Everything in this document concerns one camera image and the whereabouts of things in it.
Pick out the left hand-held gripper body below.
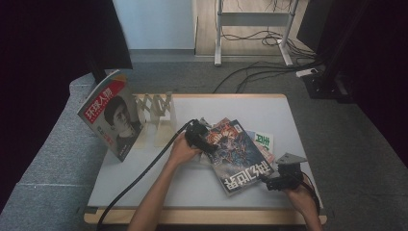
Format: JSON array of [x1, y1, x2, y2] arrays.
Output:
[[184, 117, 213, 150]]

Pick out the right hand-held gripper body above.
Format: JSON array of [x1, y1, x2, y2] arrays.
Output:
[[265, 152, 308, 193]]

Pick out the beige expandable book rack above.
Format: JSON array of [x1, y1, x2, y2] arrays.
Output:
[[133, 90, 178, 149]]

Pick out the white book with green title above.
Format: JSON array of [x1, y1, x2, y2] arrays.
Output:
[[244, 129, 275, 155]]

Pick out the portrait magazine with red banner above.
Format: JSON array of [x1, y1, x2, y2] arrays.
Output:
[[76, 69, 145, 163]]

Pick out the person's left hand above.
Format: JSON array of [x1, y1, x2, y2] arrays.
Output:
[[167, 133, 206, 167]]

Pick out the person's right hand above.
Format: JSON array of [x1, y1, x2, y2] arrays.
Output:
[[282, 181, 319, 216]]

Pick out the black stand with heavy base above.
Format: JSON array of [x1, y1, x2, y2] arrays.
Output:
[[301, 0, 355, 104]]

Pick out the white power strip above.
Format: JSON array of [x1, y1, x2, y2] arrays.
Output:
[[294, 66, 319, 79]]

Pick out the black curtain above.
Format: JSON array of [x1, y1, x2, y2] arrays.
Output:
[[352, 0, 408, 167], [0, 0, 134, 213]]

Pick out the black panel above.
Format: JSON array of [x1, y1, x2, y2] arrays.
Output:
[[296, 0, 331, 54]]

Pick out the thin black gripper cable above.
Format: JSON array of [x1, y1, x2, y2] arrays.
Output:
[[299, 171, 321, 213]]

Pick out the black floor cable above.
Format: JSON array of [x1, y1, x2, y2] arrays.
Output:
[[235, 65, 306, 94], [212, 61, 321, 94]]

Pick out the thick black gripper cable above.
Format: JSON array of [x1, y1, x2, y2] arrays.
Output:
[[95, 118, 196, 231]]

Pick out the tangle of black cables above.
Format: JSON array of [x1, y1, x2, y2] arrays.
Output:
[[220, 29, 319, 62]]

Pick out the black stand with base plate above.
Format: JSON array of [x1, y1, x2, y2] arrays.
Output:
[[86, 57, 110, 85]]

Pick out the white metal desk frame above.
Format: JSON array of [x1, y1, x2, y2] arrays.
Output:
[[214, 0, 300, 67]]

